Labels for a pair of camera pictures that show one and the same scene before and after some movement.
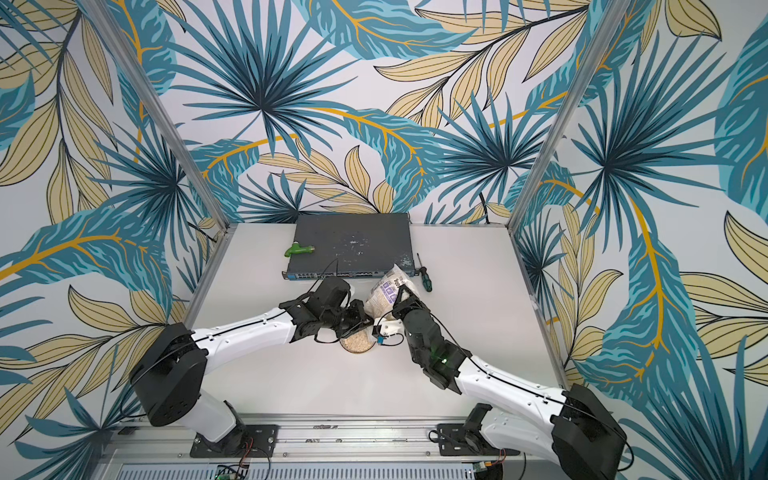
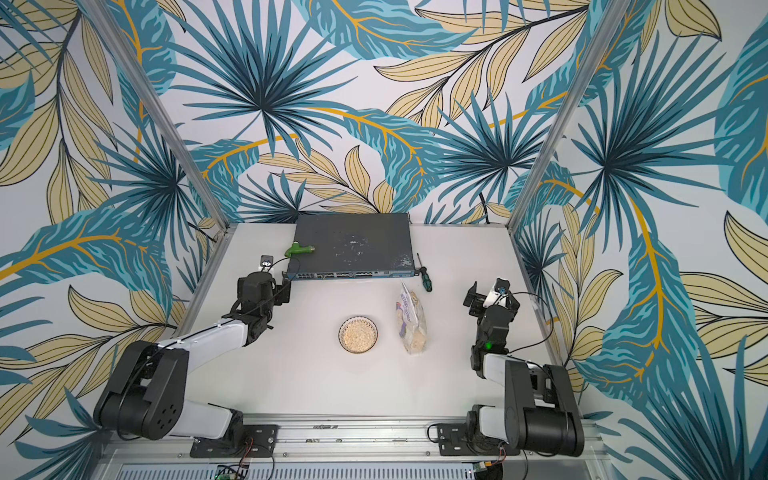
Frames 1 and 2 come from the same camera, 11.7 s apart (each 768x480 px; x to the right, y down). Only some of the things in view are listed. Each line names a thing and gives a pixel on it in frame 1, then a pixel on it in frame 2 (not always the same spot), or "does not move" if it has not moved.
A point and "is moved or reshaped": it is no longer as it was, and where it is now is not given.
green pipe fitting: (297, 249) does not move
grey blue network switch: (350, 245) does not move
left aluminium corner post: (116, 32) does not move
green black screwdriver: (427, 283) does not move
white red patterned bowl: (359, 341) does not move
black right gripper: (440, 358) to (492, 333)
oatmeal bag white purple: (380, 301) is moved or reshaped
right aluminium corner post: (601, 45) does not move
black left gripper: (359, 322) to (282, 296)
